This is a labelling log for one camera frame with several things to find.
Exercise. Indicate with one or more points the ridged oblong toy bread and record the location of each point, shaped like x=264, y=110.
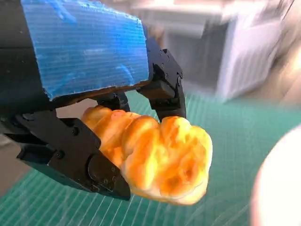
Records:
x=164, y=160

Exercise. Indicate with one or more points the green cutting mat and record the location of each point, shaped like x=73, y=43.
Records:
x=235, y=146

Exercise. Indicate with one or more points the white mesh-panel cabinet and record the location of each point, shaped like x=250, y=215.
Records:
x=249, y=58

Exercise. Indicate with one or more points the pink bowl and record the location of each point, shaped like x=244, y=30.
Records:
x=282, y=188

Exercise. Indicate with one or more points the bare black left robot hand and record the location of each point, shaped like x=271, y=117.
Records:
x=89, y=51

